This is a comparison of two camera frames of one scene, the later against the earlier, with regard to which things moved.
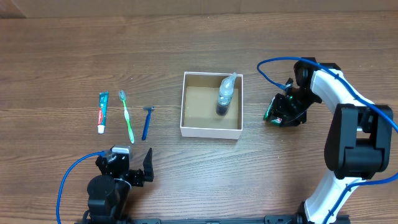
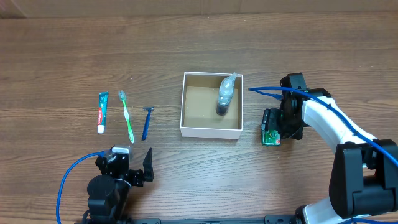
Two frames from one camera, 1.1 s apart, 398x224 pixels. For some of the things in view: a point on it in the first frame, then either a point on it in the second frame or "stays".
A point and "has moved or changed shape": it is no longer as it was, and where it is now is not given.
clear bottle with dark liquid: (226, 91) stays
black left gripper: (137, 175) stays
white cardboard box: (199, 101) stays
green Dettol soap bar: (266, 116) has moved or changed shape
